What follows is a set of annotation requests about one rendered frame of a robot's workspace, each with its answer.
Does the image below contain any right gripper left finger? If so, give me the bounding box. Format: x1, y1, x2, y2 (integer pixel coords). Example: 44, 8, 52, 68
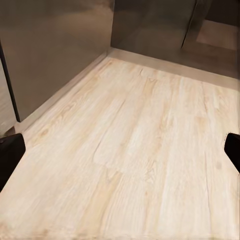
0, 133, 26, 193

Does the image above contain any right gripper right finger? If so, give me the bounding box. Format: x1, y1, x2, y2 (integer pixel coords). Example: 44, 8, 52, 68
224, 133, 240, 173

